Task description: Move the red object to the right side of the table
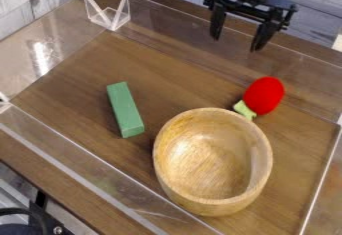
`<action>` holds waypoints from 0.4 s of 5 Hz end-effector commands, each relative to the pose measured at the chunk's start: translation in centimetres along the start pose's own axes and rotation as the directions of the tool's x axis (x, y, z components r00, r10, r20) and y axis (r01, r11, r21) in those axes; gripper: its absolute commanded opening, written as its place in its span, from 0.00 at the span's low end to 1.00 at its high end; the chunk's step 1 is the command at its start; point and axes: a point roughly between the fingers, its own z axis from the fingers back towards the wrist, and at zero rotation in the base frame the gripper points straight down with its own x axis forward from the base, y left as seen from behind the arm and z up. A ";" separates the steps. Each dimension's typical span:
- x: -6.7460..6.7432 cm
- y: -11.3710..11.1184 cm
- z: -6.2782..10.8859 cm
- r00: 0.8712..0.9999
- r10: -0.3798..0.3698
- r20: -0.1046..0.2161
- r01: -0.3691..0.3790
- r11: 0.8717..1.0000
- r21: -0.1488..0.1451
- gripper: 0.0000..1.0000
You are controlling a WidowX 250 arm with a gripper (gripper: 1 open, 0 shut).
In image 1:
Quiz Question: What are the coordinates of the red plush strawberry toy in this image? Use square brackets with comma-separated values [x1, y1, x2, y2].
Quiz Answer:
[233, 76, 285, 120]

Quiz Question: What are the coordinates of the clear acrylic corner bracket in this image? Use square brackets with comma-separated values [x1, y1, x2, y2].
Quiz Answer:
[84, 0, 131, 31]

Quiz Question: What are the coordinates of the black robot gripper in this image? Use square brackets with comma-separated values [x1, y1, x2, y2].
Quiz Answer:
[203, 0, 298, 52]

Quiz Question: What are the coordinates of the wooden bowl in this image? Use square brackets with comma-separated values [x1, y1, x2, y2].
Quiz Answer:
[152, 107, 274, 217]

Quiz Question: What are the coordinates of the green rectangular block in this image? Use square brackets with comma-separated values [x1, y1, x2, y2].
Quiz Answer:
[107, 82, 144, 138]

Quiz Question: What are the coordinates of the black clamp with cable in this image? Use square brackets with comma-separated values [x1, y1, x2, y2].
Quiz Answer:
[0, 194, 75, 235]

